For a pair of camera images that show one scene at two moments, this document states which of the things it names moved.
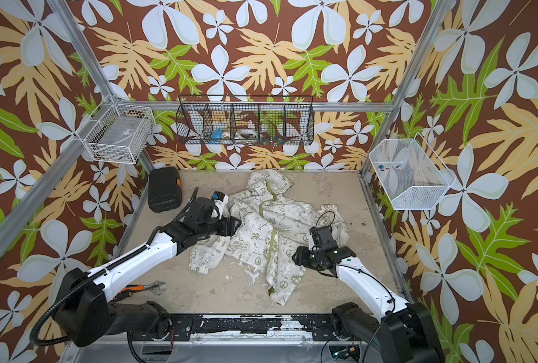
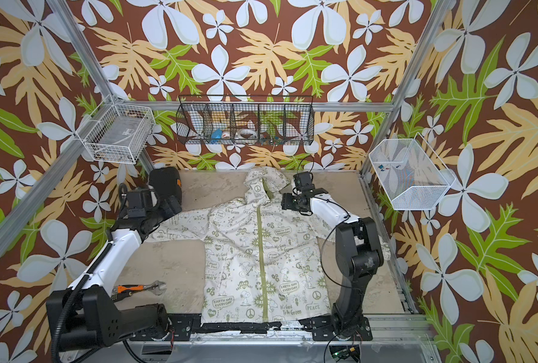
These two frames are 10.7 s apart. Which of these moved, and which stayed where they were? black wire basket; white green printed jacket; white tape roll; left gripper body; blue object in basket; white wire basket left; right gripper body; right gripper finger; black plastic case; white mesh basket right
Moved: right gripper body; white green printed jacket; left gripper body; right gripper finger
Stayed: blue object in basket; white wire basket left; white tape roll; black wire basket; black plastic case; white mesh basket right
